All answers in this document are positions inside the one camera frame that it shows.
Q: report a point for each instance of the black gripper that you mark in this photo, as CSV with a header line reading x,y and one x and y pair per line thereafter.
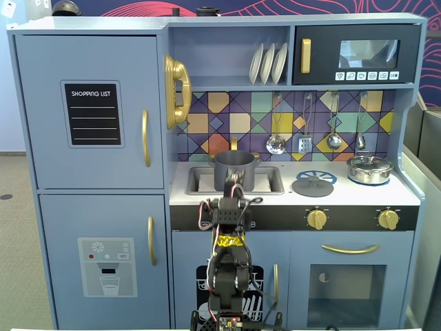
x,y
234,178

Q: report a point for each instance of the gray round pot lid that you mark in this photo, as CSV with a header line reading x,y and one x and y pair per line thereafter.
x,y
313,188

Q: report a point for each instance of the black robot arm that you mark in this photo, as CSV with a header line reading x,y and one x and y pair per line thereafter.
x,y
229,272

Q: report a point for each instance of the shiny steel pot lid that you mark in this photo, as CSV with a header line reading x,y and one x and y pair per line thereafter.
x,y
367,161

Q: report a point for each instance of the gray plastic pot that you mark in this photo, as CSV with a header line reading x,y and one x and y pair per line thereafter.
x,y
220,169

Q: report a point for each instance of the gold toy faucet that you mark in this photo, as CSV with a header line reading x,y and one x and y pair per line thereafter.
x,y
234,143

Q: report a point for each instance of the silver sink basin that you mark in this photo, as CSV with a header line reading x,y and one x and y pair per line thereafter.
x,y
201,182

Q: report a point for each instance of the steel skimmer spoon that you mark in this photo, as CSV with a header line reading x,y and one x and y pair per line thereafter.
x,y
275,144

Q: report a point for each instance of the steel slotted spatula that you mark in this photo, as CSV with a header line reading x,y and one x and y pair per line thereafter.
x,y
305,144

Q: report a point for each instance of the gold stove knob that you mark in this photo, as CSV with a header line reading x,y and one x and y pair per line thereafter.
x,y
388,219
317,219

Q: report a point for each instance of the steel ladle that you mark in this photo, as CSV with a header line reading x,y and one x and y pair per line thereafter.
x,y
333,141

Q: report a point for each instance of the white toy plate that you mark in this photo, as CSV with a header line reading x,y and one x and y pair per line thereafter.
x,y
279,63
267,63
255,63

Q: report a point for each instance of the gold toy telephone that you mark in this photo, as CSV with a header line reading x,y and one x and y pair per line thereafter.
x,y
175,69

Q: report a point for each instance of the small steel spoon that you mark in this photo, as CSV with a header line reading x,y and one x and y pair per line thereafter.
x,y
360,141

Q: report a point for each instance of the blue wooden toy kitchen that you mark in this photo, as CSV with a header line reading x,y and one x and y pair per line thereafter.
x,y
103,172

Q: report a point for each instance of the robot controller board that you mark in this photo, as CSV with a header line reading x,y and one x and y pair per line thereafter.
x,y
229,323

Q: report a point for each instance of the black toy microwave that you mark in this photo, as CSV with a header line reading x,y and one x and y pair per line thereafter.
x,y
327,55

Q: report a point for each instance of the black shopping list decal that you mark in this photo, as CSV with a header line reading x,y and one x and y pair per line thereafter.
x,y
92,113

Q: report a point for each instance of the gray water dispenser decal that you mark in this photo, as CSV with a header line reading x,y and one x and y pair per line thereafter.
x,y
107,269

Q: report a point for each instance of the oven door window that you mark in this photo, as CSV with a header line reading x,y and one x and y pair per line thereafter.
x,y
346,296

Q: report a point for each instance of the black cylindrical container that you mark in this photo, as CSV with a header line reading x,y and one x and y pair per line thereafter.
x,y
207,12

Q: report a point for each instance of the small black cylinder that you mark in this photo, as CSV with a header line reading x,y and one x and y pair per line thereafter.
x,y
175,12

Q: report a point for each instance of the gray long desk divider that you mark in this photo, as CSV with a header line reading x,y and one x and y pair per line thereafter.
x,y
432,131

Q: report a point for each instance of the black floor outlet cover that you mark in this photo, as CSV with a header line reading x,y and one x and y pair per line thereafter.
x,y
5,197

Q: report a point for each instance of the black rounded helmet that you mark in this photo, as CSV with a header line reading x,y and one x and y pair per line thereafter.
x,y
66,8

